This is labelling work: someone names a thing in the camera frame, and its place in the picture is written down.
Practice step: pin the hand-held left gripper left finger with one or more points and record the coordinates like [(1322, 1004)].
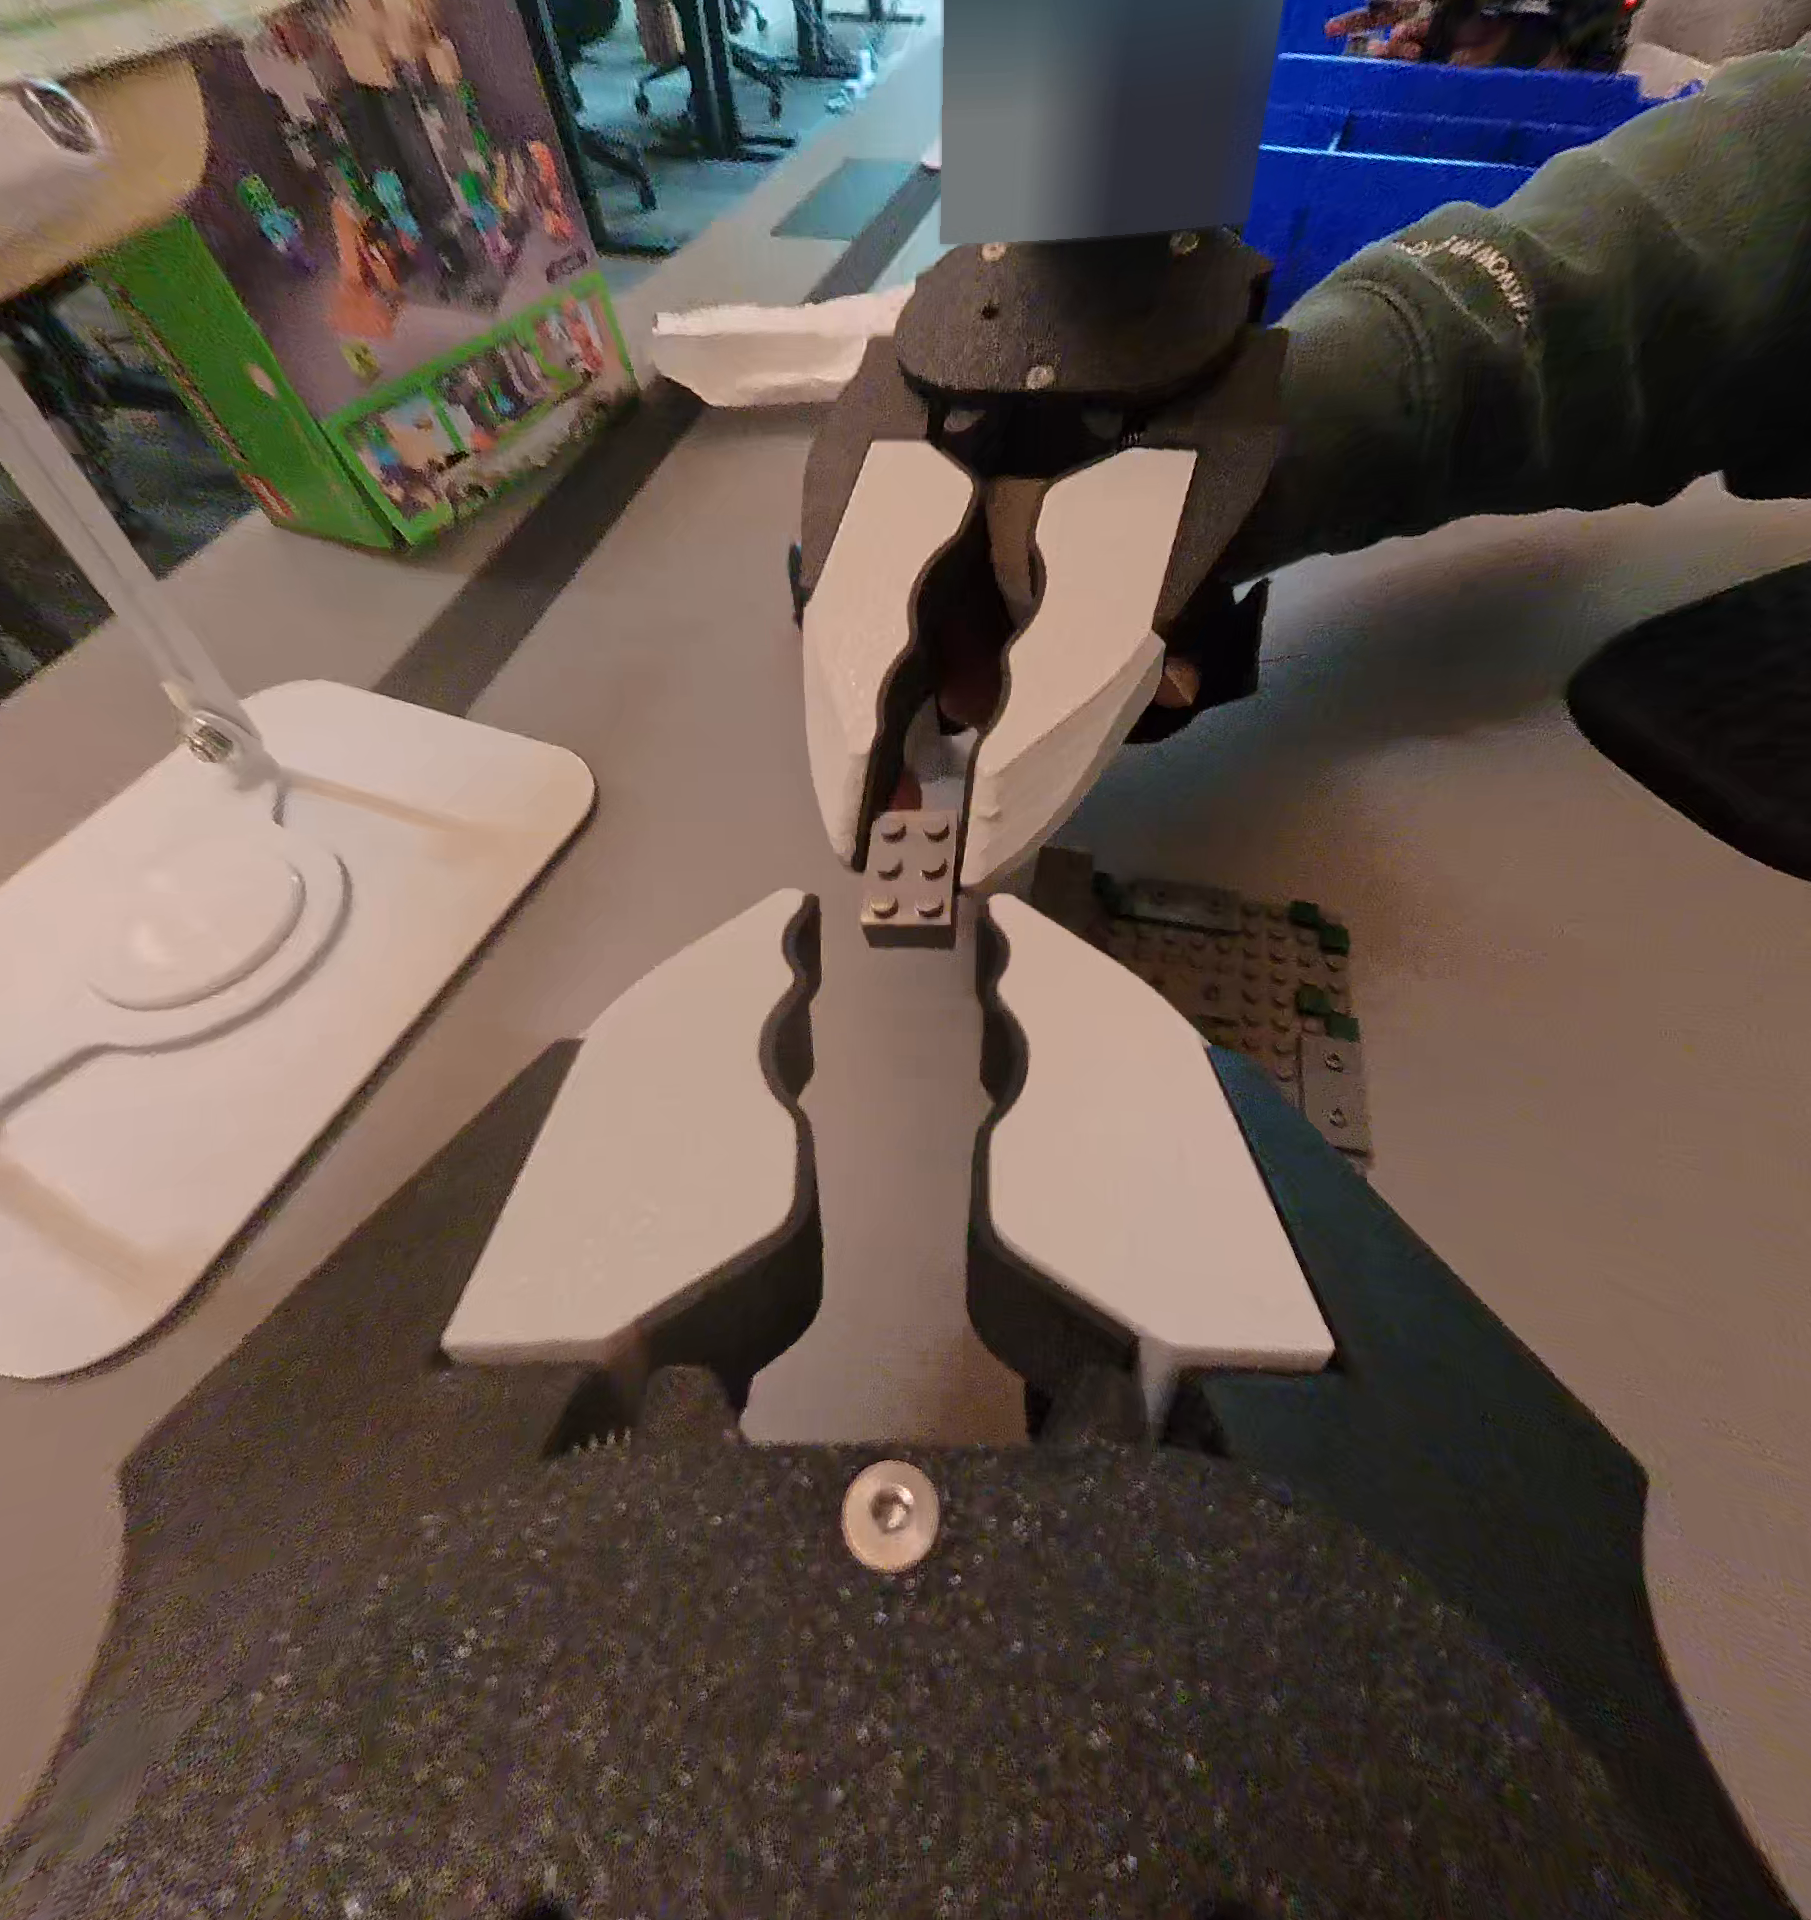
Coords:
[(620, 1187)]

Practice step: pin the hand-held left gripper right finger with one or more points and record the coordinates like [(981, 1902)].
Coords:
[(1160, 1187)]

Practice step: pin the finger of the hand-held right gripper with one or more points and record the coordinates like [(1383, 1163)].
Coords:
[(1101, 631), (861, 599)]

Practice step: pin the grey brick baseplate model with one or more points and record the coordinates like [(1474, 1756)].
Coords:
[(1250, 976)]

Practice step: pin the dark grey rectangular brick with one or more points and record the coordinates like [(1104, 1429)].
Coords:
[(913, 878)]

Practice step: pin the person's right forearm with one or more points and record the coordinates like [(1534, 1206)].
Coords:
[(1595, 302)]

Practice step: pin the person's right hand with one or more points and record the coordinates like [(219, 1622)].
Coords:
[(981, 675)]

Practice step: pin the white printed paper bag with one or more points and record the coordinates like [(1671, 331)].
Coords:
[(770, 353)]

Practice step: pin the blue container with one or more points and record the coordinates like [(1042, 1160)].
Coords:
[(1386, 209)]

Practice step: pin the green toy set box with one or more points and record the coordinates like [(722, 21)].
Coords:
[(442, 227)]

